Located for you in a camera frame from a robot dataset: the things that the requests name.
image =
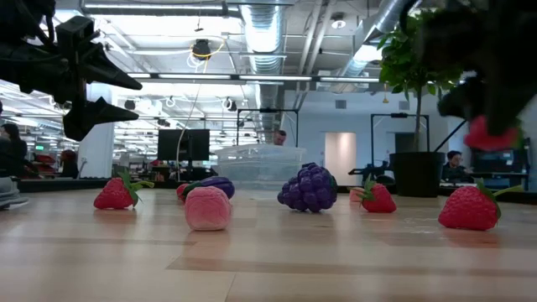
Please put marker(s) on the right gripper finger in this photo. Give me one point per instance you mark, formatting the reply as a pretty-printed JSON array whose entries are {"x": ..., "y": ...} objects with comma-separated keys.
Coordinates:
[
  {"x": 505, "y": 113},
  {"x": 459, "y": 100}
]

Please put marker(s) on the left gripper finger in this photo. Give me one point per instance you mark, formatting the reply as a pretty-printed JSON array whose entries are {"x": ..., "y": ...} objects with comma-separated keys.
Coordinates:
[
  {"x": 92, "y": 117},
  {"x": 105, "y": 69}
]

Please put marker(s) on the red toy strawberry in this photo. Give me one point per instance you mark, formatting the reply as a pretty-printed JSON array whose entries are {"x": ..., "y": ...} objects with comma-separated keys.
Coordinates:
[
  {"x": 379, "y": 199},
  {"x": 115, "y": 195},
  {"x": 467, "y": 209},
  {"x": 478, "y": 140},
  {"x": 181, "y": 193}
]

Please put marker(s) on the purple toy eggplant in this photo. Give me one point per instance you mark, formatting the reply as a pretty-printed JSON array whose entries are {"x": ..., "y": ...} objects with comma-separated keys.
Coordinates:
[{"x": 218, "y": 184}]

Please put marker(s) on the purple toy grape bunch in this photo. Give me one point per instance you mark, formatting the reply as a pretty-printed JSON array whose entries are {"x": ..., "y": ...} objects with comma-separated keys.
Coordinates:
[{"x": 308, "y": 189}]

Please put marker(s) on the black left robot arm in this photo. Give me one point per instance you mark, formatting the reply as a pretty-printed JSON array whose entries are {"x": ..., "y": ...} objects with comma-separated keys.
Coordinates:
[{"x": 25, "y": 17}]

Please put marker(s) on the clear plastic tupperware container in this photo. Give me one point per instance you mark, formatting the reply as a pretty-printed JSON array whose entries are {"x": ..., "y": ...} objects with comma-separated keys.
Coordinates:
[{"x": 260, "y": 163}]

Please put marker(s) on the white building column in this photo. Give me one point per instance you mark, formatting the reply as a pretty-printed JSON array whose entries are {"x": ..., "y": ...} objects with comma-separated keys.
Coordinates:
[{"x": 98, "y": 155}]

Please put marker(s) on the dark display on stand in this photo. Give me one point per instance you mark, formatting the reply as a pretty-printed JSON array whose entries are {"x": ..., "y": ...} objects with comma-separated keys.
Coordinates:
[{"x": 499, "y": 163}]

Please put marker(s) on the person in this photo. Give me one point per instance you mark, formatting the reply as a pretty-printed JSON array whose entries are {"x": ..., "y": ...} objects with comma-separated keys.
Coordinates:
[
  {"x": 279, "y": 137},
  {"x": 14, "y": 151},
  {"x": 454, "y": 168},
  {"x": 69, "y": 165}
]

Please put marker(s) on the black background monitor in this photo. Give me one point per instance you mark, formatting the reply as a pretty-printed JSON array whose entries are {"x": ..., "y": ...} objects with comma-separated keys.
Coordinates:
[{"x": 172, "y": 144}]

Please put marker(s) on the green plant in black pot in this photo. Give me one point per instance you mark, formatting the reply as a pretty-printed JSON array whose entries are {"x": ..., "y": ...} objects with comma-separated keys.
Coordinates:
[{"x": 417, "y": 174}]

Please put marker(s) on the grey folded cloth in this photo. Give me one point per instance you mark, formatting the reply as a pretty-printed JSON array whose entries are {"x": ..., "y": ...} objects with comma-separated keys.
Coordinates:
[{"x": 8, "y": 193}]

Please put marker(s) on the black metal gantry frame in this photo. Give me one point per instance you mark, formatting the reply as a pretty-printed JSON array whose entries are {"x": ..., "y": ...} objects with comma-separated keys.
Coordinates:
[{"x": 398, "y": 115}]

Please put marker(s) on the black aluminium table frame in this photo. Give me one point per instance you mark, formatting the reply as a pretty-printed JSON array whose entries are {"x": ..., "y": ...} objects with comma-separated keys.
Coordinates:
[{"x": 63, "y": 184}]

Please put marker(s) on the silver ventilation duct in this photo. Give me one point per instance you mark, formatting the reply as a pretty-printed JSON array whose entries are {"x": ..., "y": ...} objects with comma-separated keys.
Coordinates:
[
  {"x": 386, "y": 21},
  {"x": 264, "y": 33}
]

